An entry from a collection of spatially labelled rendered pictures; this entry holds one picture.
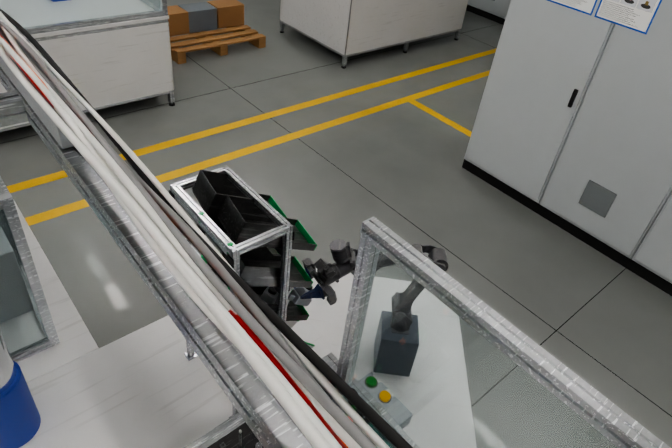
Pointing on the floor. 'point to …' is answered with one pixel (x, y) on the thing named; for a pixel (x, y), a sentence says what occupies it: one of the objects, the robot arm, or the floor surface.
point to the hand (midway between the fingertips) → (306, 288)
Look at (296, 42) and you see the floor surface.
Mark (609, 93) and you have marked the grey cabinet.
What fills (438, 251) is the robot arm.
